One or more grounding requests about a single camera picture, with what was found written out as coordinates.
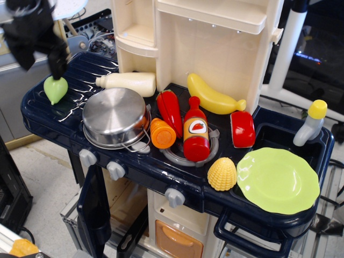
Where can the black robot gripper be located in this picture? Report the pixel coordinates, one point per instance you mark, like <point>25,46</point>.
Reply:
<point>35,32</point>

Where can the green toy pear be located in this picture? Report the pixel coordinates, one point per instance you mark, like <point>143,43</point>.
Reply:
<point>55,90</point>

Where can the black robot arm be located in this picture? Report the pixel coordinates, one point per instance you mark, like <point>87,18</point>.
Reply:
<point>22,8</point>

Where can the light green plastic plate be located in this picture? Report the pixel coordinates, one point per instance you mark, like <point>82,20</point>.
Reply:
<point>277,181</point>

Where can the wooden grey toy dishwasher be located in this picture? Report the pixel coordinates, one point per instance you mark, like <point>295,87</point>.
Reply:
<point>16,81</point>

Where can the stainless steel toy pot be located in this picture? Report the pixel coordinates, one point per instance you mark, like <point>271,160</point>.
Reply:
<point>116,118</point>

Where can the cream toy sauce bottle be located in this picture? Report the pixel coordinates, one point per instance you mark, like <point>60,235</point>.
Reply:
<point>142,83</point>

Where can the grey stove knob left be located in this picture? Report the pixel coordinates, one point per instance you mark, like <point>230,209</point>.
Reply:
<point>87,158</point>

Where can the grey stove knob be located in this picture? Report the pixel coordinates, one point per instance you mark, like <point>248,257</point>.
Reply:
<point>116,170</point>
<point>87,158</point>
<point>175,198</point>

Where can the red toy chili pepper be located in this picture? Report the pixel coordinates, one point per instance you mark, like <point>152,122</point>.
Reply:
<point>169,108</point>

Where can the grey stove knob middle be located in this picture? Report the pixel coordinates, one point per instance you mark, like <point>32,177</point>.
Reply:
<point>116,170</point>

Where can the orange toy carrot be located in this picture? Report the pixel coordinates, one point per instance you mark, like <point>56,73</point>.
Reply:
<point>162,135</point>

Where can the black box on floor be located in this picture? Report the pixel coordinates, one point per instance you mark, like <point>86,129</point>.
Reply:
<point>16,200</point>

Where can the navy toy oven door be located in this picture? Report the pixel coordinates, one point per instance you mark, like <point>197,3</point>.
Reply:
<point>94,213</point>

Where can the yellow toy banana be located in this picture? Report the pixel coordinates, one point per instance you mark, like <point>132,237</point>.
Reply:
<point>212,100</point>

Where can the red toy ketchup bottle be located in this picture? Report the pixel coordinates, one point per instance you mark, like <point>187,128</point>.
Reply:
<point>196,145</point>

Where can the cream toy kitchen back panel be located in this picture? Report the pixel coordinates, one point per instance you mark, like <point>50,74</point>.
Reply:
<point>226,43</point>

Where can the grey stove knob right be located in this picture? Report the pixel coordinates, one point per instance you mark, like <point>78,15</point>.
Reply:
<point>175,198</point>

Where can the red toy apple slice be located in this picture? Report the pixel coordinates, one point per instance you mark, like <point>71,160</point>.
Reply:
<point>242,129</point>

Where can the yellow toy corn cob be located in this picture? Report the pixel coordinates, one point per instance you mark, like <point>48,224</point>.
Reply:
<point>222,175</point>

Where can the orange toy drawer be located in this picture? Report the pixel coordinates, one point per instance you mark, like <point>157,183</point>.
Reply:
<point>176,243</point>

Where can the navy toy kitchen counter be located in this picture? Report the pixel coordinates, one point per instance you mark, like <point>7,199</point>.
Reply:
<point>240,223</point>

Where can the white pole stand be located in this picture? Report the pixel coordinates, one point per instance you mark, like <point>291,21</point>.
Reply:
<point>307,63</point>

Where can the grey yellow toy faucet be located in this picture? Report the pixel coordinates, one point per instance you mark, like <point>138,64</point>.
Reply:
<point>313,123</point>

